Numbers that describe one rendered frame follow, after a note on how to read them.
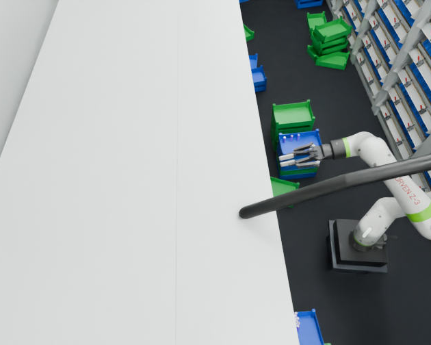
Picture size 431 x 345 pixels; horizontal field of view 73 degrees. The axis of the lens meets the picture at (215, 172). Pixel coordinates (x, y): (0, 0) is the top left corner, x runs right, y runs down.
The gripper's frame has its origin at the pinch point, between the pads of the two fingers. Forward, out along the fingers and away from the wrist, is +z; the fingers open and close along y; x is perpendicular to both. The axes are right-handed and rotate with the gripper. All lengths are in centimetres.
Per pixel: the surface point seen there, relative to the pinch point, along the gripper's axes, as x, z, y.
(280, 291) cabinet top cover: 71, 5, -68
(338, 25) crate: -96, -79, 203
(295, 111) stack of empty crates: -74, -15, 88
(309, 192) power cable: 78, -3, -54
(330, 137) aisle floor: -113, -42, 81
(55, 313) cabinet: 79, 45, -69
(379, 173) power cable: 80, -14, -54
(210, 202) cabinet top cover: 73, 16, -50
